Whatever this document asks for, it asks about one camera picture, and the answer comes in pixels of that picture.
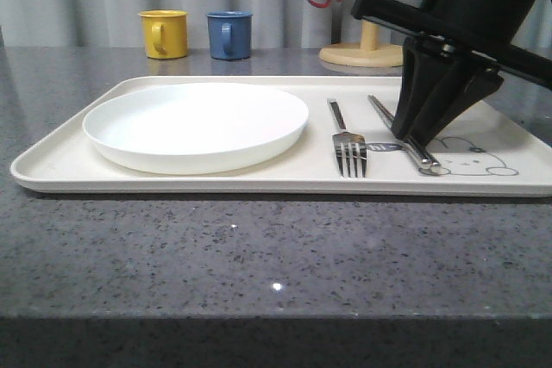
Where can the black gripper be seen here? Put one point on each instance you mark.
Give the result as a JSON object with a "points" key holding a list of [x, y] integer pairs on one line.
{"points": [[436, 88]]}

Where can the silver metal fork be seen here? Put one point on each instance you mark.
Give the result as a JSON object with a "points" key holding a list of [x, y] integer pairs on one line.
{"points": [[350, 149]]}

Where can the white round plate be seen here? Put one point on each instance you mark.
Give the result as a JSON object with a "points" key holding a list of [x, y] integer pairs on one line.
{"points": [[196, 128]]}

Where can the wooden mug tree stand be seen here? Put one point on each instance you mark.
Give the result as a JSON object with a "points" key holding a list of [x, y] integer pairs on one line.
{"points": [[369, 52]]}

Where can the cream rabbit serving tray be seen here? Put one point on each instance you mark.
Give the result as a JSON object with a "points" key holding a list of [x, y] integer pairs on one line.
{"points": [[483, 153]]}

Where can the blue enamel mug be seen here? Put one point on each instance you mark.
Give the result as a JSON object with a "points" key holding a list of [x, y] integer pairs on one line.
{"points": [[230, 34]]}

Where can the yellow enamel mug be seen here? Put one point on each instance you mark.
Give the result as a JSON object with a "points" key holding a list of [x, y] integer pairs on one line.
{"points": [[164, 33]]}

